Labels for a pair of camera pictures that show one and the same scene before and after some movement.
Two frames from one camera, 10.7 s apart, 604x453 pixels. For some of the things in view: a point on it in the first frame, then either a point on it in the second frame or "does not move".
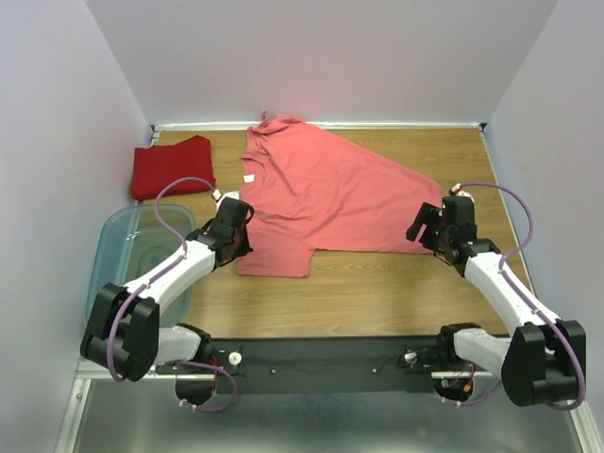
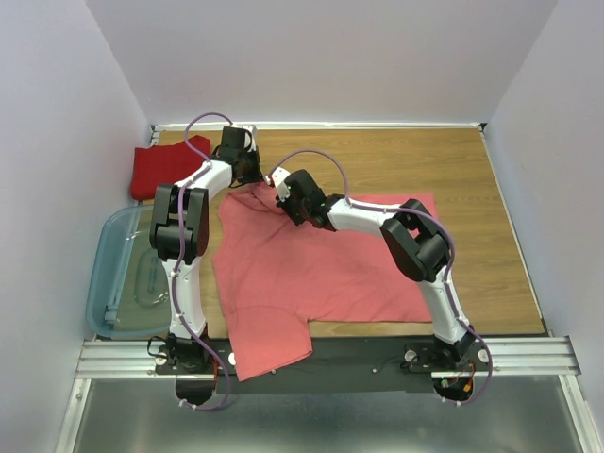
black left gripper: [245, 248] -> [257, 175]
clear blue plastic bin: [129, 244] does not move
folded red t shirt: [154, 165] does not move
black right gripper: [428, 214] -> [284, 207]
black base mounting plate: [319, 364] does not move
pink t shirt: [310, 190] -> [279, 273]
